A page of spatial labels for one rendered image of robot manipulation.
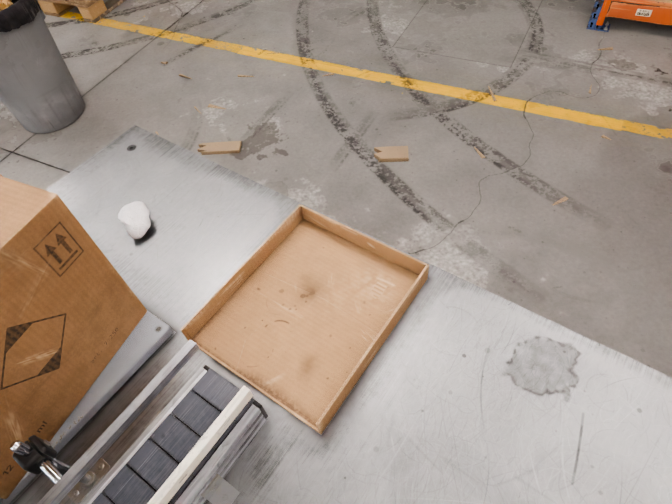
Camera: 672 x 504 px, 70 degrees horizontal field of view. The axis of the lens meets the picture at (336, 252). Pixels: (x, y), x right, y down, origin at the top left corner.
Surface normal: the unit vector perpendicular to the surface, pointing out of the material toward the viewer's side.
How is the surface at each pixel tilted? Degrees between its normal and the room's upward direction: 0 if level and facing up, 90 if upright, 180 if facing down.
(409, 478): 0
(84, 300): 90
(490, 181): 0
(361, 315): 0
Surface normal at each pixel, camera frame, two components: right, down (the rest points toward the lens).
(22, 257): 0.91, 0.27
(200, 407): -0.08, -0.61
